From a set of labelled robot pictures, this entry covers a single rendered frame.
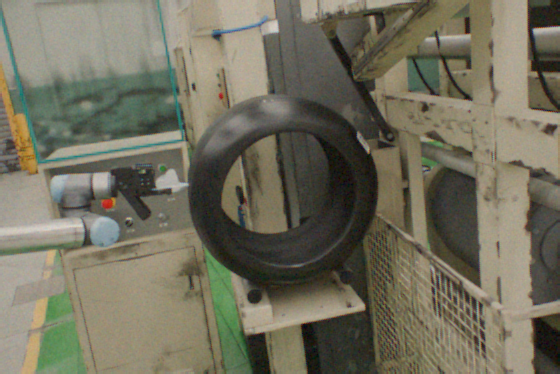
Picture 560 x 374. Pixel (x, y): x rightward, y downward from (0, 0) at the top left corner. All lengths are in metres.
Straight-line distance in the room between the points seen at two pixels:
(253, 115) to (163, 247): 0.94
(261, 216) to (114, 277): 0.71
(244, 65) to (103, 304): 1.14
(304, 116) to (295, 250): 0.53
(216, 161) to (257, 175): 0.43
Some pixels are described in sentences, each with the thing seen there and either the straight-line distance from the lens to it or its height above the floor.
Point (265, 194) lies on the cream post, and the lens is 1.88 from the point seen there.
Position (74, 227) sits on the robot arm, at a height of 1.22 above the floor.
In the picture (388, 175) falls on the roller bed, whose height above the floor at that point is 1.10.
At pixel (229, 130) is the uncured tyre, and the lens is 1.46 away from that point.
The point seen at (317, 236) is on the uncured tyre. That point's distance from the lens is 1.82.
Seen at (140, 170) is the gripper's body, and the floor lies 1.30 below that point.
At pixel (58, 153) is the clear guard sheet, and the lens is 2.22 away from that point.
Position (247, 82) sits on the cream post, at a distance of 1.81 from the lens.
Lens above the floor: 1.59
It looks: 14 degrees down
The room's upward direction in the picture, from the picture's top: 8 degrees counter-clockwise
